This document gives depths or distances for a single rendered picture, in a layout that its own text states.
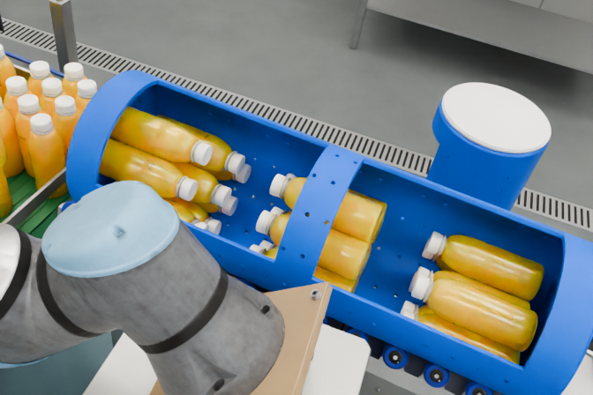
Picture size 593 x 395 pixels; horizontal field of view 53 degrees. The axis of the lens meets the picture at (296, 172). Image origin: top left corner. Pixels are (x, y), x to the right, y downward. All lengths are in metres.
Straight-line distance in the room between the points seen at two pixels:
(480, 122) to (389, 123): 1.68
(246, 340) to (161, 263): 0.12
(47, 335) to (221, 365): 0.17
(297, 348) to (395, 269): 0.58
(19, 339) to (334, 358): 0.40
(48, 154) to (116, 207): 0.71
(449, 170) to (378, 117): 1.69
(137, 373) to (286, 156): 0.55
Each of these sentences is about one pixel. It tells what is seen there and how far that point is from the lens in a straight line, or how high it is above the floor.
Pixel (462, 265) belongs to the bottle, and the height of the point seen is 1.11.
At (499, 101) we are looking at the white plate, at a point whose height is 1.04.
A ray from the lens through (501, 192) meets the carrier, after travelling 1.57.
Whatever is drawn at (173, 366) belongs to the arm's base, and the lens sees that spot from 0.63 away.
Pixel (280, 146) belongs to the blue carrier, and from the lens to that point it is 1.17.
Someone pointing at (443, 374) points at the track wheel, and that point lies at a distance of 1.10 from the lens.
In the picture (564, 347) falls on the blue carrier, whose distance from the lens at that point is 0.96.
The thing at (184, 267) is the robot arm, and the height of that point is 1.41.
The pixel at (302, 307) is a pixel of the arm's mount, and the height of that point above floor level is 1.32.
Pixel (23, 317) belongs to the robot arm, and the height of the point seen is 1.35.
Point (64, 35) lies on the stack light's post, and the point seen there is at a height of 1.01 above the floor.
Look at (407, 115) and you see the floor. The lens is 3.28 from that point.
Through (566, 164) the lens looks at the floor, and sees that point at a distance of 3.40.
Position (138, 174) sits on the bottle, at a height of 1.12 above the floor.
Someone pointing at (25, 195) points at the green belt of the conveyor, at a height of 0.90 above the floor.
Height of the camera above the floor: 1.87
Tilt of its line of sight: 43 degrees down
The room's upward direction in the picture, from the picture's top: 11 degrees clockwise
